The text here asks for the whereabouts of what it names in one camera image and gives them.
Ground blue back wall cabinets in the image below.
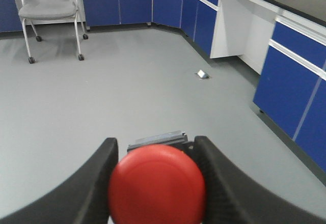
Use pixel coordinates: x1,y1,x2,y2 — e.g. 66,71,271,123
1,0,182,32

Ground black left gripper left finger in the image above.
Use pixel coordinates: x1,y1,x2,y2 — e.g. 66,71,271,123
1,137,119,223

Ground blue right lab bench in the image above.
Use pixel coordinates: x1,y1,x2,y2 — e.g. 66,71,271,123
181,0,325,181

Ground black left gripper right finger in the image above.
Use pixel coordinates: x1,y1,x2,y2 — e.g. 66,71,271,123
194,135,325,223

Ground metal floor socket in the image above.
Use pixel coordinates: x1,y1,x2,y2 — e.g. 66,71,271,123
196,70,210,79

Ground red mushroom push button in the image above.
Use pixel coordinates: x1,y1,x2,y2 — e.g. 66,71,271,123
108,131,206,223

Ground grey office chair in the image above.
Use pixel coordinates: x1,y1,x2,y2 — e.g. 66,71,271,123
18,0,85,64

